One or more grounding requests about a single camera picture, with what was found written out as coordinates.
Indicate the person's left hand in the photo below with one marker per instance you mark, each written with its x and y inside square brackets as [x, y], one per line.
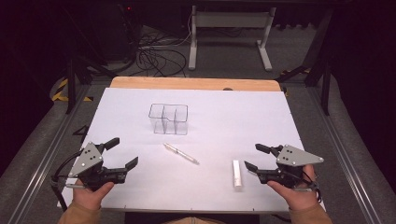
[90, 197]

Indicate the aluminium rail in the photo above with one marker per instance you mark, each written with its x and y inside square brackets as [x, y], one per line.
[46, 158]
[345, 155]

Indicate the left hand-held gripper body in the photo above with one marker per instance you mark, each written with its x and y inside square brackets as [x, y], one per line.
[85, 160]

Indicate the clear plastic organizer box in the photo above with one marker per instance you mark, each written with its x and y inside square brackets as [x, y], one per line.
[169, 119]

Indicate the white table cover sheet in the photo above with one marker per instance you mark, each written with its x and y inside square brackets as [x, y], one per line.
[218, 124]

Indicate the white pen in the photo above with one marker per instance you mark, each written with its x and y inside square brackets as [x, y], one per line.
[181, 153]

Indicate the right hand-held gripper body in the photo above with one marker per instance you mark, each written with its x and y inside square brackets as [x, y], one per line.
[294, 157]

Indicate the yellow black hazard tape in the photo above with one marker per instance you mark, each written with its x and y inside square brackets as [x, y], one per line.
[60, 93]
[294, 71]

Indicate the white metal table frame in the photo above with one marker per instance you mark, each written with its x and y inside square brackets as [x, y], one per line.
[230, 20]

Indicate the person's right hand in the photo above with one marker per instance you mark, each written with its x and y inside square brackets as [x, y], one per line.
[300, 199]

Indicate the black cabinet with red light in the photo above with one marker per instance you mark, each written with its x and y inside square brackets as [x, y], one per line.
[115, 31]

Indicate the white tube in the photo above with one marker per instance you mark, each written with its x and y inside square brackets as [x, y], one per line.
[237, 174]

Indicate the person's lap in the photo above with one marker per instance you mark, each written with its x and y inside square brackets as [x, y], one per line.
[193, 220]

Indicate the black metal stand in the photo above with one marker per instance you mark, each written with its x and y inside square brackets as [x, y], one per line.
[71, 84]
[325, 84]

